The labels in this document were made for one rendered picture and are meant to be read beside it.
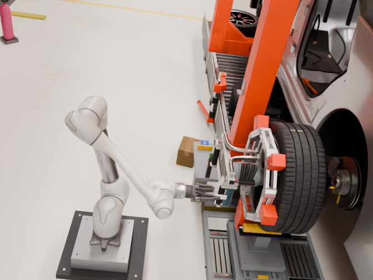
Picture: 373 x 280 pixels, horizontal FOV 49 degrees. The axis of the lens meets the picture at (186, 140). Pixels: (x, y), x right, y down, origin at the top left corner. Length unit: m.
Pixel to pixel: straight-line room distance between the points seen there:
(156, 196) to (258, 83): 1.01
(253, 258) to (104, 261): 1.00
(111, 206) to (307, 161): 1.12
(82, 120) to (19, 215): 1.38
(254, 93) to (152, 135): 1.63
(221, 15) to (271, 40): 2.01
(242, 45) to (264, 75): 2.06
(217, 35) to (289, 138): 2.45
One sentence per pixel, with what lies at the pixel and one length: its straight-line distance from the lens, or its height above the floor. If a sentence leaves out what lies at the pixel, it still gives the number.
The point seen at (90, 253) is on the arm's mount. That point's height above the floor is 0.39.
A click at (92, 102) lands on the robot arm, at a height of 1.22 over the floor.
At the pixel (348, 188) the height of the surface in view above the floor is 0.87.
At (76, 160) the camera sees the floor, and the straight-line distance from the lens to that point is 3.69.
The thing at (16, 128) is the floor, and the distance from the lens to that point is 4.12.
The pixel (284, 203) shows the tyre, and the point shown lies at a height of 0.94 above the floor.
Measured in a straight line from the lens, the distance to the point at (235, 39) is 4.59.
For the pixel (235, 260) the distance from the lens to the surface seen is 2.92.
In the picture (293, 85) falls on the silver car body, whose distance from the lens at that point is 3.41.
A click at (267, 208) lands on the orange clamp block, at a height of 0.89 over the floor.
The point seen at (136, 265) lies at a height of 0.30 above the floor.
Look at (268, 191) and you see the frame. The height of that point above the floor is 0.97.
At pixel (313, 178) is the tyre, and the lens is 2.24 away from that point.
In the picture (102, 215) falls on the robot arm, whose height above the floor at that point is 0.63.
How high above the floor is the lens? 2.42
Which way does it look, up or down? 37 degrees down
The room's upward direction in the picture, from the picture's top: 10 degrees clockwise
